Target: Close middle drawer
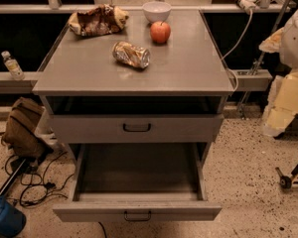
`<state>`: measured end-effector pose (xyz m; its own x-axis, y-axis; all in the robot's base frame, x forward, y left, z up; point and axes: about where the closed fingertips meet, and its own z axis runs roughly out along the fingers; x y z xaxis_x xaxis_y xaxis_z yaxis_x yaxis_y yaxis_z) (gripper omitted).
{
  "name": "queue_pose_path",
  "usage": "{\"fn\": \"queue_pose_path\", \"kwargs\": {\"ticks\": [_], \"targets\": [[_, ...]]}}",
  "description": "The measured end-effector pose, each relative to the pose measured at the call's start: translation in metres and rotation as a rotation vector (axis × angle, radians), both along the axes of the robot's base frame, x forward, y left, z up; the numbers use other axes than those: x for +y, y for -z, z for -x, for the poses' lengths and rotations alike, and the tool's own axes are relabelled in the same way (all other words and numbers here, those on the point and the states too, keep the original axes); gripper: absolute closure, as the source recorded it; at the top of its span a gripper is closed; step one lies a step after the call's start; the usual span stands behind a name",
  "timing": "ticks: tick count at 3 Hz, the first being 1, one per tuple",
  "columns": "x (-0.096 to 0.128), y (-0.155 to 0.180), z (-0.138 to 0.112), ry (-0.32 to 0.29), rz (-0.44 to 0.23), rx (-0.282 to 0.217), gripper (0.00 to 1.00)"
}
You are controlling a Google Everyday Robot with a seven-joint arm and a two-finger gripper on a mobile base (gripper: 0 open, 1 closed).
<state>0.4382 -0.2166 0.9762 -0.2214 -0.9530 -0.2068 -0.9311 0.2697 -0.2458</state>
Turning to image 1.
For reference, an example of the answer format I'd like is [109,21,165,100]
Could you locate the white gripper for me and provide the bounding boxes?
[259,28,298,137]

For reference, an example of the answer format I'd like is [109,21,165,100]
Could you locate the grey drawer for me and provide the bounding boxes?
[54,143,222,222]
[49,114,224,143]

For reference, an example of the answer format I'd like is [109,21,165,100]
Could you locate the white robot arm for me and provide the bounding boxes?
[259,9,298,137]

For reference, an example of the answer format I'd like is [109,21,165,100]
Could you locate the grey drawer cabinet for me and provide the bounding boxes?
[32,7,235,161]

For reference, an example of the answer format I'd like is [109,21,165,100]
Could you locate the grey top drawer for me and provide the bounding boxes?
[49,114,224,143]

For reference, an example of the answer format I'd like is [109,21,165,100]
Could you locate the metal tripod pole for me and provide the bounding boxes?
[237,0,291,117]

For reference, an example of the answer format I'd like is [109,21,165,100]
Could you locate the red apple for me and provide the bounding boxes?
[150,21,171,44]

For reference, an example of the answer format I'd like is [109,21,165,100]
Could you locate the white bowl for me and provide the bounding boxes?
[142,1,172,23]

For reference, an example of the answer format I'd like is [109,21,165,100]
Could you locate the black wheeled stand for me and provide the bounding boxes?
[276,164,298,189]

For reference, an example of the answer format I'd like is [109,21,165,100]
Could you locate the crushed gold soda can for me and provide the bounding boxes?
[112,41,150,69]

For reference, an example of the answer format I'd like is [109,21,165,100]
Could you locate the brown chip bag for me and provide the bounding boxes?
[68,4,129,37]

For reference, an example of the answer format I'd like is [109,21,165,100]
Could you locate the small plastic bottle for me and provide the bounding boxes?
[1,51,25,80]

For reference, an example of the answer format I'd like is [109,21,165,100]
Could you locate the brown fabric bag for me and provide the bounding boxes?
[2,97,47,159]

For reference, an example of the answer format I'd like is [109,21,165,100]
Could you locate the white power adapter with cable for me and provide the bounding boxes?
[221,0,260,91]

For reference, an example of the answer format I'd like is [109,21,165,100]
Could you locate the black floor cables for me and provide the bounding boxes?
[3,151,108,238]

